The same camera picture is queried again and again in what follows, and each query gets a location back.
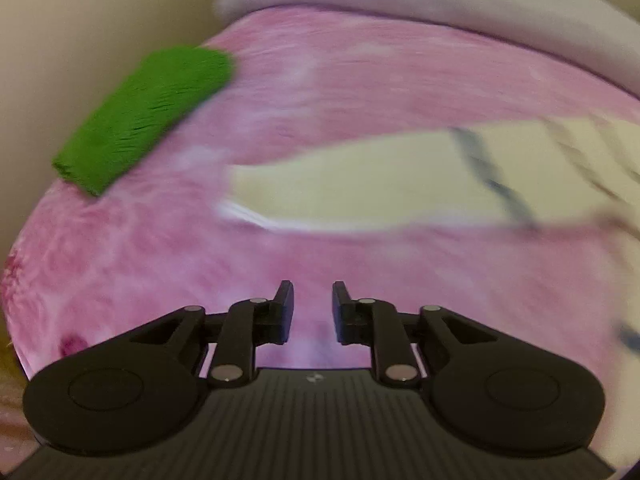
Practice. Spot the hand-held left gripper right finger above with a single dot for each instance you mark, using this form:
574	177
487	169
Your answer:
340	315

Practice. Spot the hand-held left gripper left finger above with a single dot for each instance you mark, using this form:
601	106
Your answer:
286	315

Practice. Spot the pink floral blanket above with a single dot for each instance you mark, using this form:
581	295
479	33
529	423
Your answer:
350	85

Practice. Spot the cream striped garment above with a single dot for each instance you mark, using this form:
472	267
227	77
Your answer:
375	180

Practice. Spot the folded green cloth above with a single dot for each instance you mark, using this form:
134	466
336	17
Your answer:
140	115

